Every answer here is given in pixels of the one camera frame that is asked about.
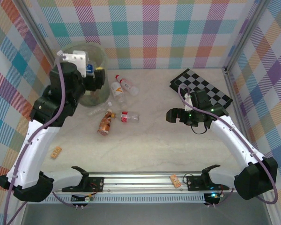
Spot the small clear bottle white cap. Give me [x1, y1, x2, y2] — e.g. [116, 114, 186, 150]
[87, 101, 112, 117]

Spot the orange brown coffee bottle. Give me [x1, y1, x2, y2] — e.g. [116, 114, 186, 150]
[97, 109, 117, 136]

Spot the clear bottle red label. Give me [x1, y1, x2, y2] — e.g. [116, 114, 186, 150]
[115, 111, 141, 123]

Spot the translucent round waste bin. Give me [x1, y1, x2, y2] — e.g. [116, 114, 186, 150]
[57, 41, 111, 108]

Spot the white bottle orange V label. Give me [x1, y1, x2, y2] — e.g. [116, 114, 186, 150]
[110, 80, 128, 110]

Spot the pink bottle red cap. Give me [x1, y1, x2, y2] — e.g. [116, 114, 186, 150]
[115, 74, 140, 96]

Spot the black grey checkerboard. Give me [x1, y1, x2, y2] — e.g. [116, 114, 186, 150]
[170, 68, 234, 111]

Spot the orange wooden tag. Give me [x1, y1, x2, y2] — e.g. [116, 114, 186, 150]
[50, 146, 63, 159]
[170, 174, 181, 188]

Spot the small circuit board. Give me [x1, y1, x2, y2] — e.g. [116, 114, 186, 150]
[71, 194, 95, 203]
[204, 192, 222, 200]

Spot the grey metal panel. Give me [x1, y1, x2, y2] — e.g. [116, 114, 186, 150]
[21, 203, 271, 225]

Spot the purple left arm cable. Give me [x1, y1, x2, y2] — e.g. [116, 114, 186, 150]
[2, 50, 85, 225]

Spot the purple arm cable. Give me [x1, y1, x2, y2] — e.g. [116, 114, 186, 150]
[2, 50, 85, 225]
[177, 84, 279, 208]

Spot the thin black cable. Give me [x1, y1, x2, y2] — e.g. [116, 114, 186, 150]
[189, 121, 210, 135]

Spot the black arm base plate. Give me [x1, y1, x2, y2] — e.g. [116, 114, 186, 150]
[186, 175, 230, 191]
[84, 176, 105, 192]

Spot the aluminium frame post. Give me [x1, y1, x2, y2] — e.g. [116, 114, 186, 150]
[18, 0, 54, 59]
[224, 0, 271, 71]

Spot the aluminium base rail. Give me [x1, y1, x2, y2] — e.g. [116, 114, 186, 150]
[53, 172, 236, 193]

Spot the white slotted cable duct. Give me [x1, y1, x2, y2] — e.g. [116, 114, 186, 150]
[28, 195, 208, 204]

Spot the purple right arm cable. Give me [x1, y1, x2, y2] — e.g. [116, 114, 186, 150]
[177, 84, 279, 208]

